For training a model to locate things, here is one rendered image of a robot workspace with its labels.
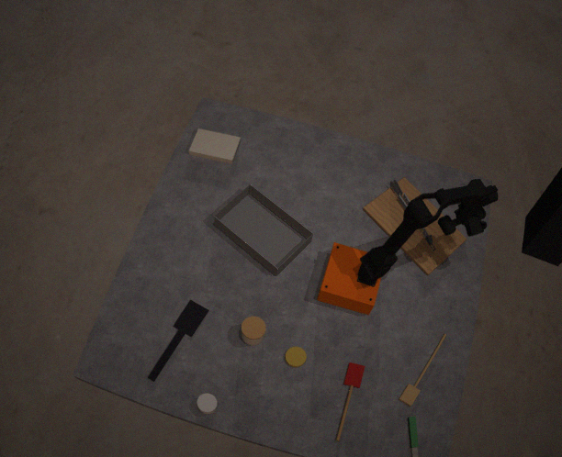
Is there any orange-brown cylinder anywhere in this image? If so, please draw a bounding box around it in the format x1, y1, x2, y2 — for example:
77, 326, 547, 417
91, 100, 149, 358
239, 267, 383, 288
242, 316, 265, 346

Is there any red spatula with wooden handle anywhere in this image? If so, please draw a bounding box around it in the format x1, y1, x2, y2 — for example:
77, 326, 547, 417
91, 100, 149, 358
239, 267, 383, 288
336, 362, 365, 441

